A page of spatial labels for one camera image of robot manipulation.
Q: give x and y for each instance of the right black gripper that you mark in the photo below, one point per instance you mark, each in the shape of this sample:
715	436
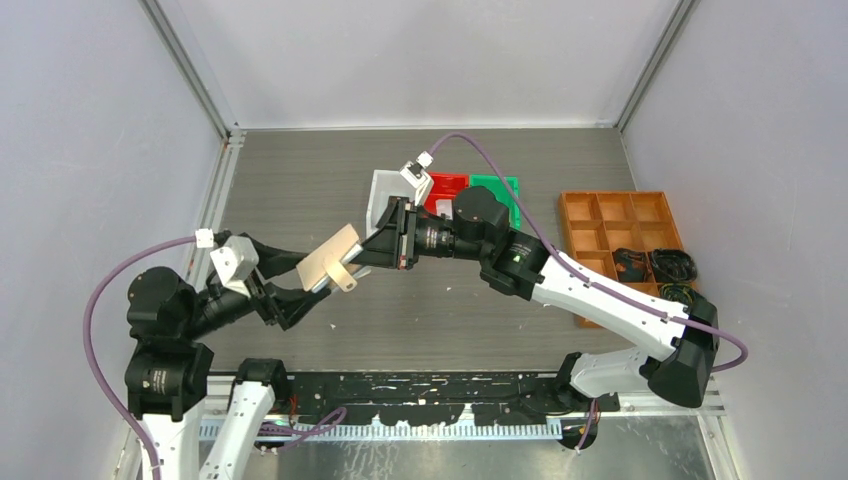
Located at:
389	247

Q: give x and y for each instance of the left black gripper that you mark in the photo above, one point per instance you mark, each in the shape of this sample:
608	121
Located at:
278	302

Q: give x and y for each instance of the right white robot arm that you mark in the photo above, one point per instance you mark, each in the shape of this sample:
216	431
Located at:
673	346

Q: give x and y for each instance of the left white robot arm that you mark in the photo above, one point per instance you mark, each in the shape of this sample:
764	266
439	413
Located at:
167	375

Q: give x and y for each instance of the white plastic bin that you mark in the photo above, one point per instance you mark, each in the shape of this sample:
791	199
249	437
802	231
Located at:
385	183

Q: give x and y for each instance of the red plastic bin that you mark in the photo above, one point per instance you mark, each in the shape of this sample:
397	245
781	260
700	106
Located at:
436	197

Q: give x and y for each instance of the green plastic bin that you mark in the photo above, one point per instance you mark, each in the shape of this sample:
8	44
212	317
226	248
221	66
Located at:
501	193

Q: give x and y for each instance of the orange compartment tray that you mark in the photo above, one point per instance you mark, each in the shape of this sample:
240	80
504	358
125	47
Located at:
629	237

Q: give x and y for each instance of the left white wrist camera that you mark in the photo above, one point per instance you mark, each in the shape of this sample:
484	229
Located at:
234	258

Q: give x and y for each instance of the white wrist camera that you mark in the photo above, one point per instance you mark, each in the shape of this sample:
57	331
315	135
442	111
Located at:
234	258
418	178

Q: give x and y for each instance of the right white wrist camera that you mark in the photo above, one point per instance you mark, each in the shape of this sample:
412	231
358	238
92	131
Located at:
418	178

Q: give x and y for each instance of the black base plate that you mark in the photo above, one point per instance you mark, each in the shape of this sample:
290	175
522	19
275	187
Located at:
429	398

